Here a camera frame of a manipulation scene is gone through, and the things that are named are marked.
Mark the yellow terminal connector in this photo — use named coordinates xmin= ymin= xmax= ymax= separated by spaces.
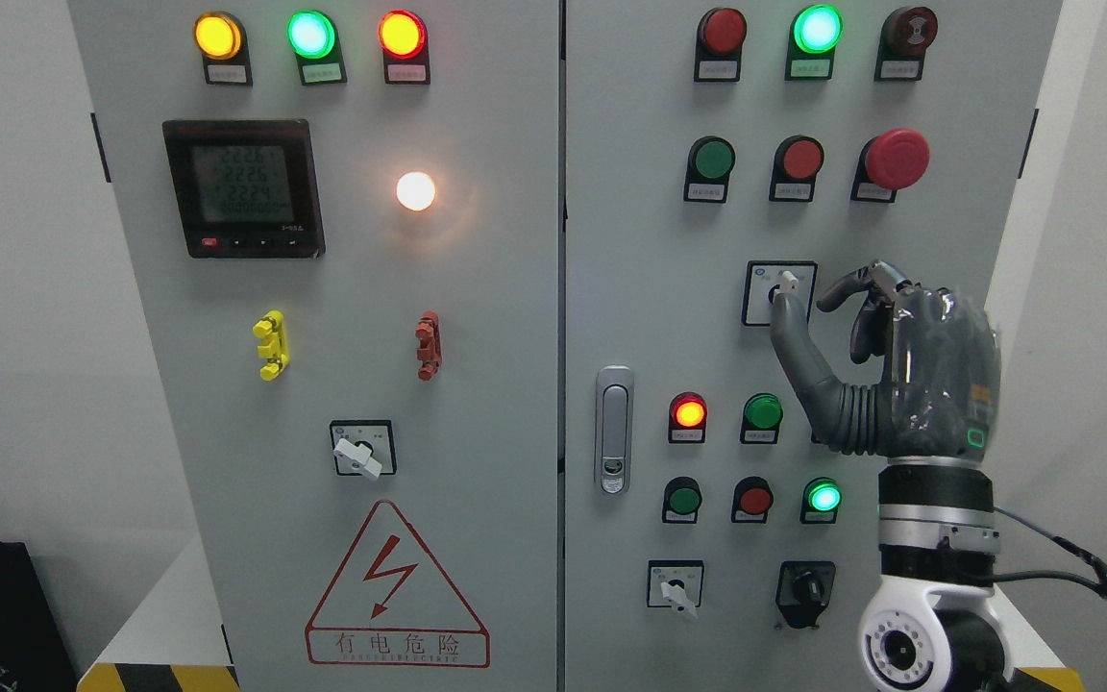
xmin=252 ymin=309 xmax=290 ymax=382

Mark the silver cabinet door handle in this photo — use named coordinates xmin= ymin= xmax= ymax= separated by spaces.
xmin=594 ymin=366 xmax=634 ymax=495

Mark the green push button lower row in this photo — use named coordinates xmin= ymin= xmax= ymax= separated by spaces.
xmin=660 ymin=476 xmax=703 ymax=523

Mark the left door gray selector switch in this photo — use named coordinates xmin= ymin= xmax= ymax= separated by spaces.
xmin=329 ymin=419 xmax=397 ymax=481

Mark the green push button row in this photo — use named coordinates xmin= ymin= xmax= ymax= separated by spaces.
xmin=682 ymin=136 xmax=735 ymax=203
xmin=660 ymin=476 xmax=703 ymax=523

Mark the red push button row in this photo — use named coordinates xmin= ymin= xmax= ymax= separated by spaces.
xmin=730 ymin=476 xmax=774 ymax=523
xmin=769 ymin=135 xmax=824 ymax=203

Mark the black digital power meter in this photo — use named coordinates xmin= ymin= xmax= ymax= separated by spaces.
xmin=162 ymin=118 xmax=325 ymax=259

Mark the red terminal connector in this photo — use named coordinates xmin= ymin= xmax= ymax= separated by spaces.
xmin=414 ymin=310 xmax=443 ymax=382

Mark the red indicator light top right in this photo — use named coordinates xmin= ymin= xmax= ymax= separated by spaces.
xmin=694 ymin=6 xmax=748 ymax=83

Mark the yellow indicator light top left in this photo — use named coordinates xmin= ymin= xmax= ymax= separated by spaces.
xmin=192 ymin=12 xmax=252 ymax=87

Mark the red push button upper row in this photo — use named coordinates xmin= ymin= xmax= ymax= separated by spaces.
xmin=769 ymin=135 xmax=824 ymax=203

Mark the white lit indicator lamp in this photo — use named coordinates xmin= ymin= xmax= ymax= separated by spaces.
xmin=395 ymin=171 xmax=436 ymax=213

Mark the lit green button lower row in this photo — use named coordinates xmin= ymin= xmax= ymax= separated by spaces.
xmin=799 ymin=477 xmax=844 ymax=525

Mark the green indicator light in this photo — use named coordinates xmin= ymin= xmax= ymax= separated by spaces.
xmin=284 ymin=10 xmax=346 ymax=85
xmin=783 ymin=4 xmax=844 ymax=82

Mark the red indicator light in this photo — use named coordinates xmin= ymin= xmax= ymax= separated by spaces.
xmin=694 ymin=6 xmax=748 ymax=83
xmin=377 ymin=9 xmax=431 ymax=85

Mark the gray robotic hand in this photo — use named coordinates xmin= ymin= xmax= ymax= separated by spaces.
xmin=772 ymin=261 xmax=1001 ymax=463

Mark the gray electrical control cabinet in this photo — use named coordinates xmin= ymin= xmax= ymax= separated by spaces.
xmin=69 ymin=1 xmax=1062 ymax=691

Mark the green push button upper row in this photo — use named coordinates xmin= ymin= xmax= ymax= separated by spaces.
xmin=682 ymin=136 xmax=735 ymax=203

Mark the red push button lower row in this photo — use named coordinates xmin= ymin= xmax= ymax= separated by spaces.
xmin=730 ymin=476 xmax=774 ymax=523

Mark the green indicator middle row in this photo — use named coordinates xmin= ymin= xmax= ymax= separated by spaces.
xmin=739 ymin=391 xmax=785 ymax=444

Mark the dark red buzzer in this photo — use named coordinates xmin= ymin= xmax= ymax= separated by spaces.
xmin=873 ymin=6 xmax=939 ymax=82

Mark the red emergency stop button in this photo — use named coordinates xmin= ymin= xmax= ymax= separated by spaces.
xmin=849 ymin=128 xmax=931 ymax=203

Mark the green indicator light top left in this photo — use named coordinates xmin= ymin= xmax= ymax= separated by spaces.
xmin=284 ymin=10 xmax=346 ymax=85

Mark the black key selector switch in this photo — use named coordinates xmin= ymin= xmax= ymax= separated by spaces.
xmin=775 ymin=560 xmax=836 ymax=628

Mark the red electrical hazard warning sticker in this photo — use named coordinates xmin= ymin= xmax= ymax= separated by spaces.
xmin=306 ymin=500 xmax=492 ymax=669

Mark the red indicator light top left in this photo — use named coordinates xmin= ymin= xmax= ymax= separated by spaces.
xmin=377 ymin=9 xmax=431 ymax=85

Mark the green indicator light top right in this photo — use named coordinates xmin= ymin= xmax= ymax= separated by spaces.
xmin=783 ymin=4 xmax=844 ymax=82

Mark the lit red indicator middle row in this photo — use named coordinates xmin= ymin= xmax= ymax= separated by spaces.
xmin=668 ymin=391 xmax=708 ymax=444

